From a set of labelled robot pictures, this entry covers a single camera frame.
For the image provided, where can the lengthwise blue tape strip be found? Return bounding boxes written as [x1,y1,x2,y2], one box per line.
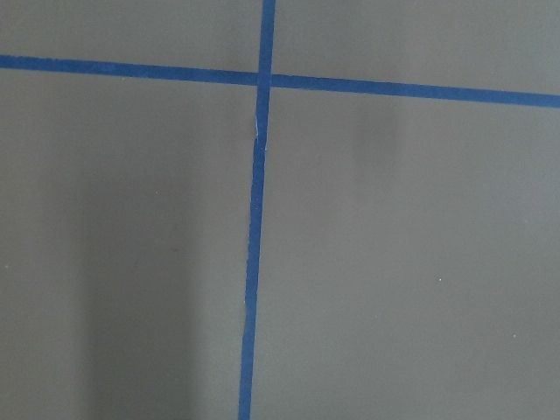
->
[237,1,276,420]

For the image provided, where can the long crosswise blue tape strip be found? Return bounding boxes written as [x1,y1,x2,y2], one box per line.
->
[1,54,559,109]

